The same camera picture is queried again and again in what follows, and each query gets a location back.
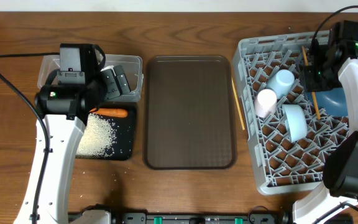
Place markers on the wooden chopstick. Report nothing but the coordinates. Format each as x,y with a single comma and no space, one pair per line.
312,93
238,105

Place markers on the orange carrot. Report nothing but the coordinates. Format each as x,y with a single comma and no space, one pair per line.
111,112

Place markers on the pile of white rice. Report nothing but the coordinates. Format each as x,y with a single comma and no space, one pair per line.
99,138

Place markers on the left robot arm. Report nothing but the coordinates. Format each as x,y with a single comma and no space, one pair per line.
69,95

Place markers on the light blue bowl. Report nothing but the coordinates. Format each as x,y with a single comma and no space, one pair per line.
295,122

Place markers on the grey plastic dishwasher rack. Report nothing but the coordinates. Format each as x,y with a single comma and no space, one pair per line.
281,166

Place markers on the black plastic tray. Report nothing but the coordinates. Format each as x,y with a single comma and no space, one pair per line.
125,131

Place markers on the light blue plastic cup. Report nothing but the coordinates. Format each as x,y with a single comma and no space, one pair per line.
281,83

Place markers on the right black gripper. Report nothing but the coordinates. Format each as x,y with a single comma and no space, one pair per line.
309,78

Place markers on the clear plastic bin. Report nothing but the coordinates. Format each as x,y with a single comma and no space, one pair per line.
131,64

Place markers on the dark brown serving tray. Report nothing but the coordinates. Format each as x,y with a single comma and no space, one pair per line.
189,113

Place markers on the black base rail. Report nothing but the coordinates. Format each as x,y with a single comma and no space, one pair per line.
144,218

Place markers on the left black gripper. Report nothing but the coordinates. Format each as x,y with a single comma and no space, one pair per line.
105,84

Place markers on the pink plastic cup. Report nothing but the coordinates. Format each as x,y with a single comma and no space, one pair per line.
265,103

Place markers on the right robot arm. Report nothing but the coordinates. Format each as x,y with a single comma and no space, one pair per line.
335,65

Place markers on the dark blue round plate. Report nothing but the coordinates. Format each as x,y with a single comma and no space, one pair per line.
333,101

